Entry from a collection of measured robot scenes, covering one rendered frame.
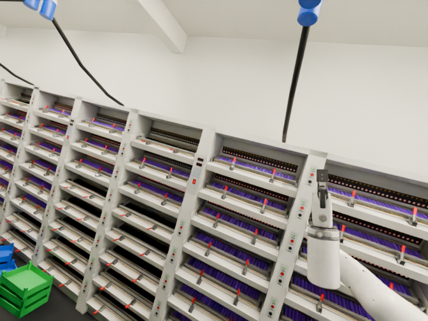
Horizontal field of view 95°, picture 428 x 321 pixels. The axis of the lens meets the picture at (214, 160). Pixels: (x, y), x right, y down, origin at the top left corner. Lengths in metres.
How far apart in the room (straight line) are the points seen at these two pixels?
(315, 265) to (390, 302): 0.17
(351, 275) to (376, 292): 0.09
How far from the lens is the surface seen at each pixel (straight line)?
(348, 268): 0.80
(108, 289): 2.07
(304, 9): 0.81
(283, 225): 1.30
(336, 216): 1.47
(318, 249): 0.68
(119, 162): 1.81
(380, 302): 0.72
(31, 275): 2.50
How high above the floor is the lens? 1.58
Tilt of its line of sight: 1 degrees down
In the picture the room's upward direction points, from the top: 16 degrees clockwise
